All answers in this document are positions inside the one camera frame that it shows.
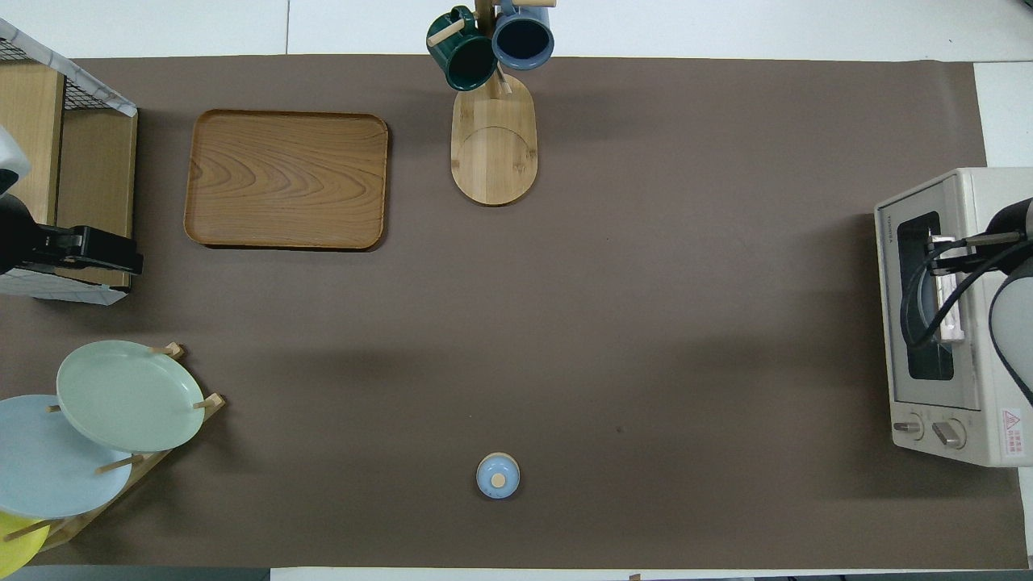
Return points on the white marble print cloth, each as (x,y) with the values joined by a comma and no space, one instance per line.
(105,98)

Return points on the pale green plate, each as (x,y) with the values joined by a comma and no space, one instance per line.
(129,395)

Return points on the white toaster oven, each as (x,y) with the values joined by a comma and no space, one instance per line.
(997,436)

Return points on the wooden mug tree stand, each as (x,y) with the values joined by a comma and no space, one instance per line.
(492,161)

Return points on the dark green mug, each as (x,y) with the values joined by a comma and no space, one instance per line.
(464,60)

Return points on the blue mug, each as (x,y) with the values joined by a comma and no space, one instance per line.
(523,40)

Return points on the wooden plate rack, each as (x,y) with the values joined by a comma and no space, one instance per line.
(214,400)

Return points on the yellow plate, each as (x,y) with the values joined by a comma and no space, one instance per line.
(16,549)

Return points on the wooden serving tray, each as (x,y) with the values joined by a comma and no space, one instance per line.
(282,177)

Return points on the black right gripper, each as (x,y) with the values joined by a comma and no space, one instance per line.
(1013,219)

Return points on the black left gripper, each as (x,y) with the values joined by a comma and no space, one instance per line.
(16,234)

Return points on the brown table mat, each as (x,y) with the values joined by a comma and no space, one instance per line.
(646,323)

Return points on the light blue plate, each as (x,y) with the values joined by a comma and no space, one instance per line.
(48,468)

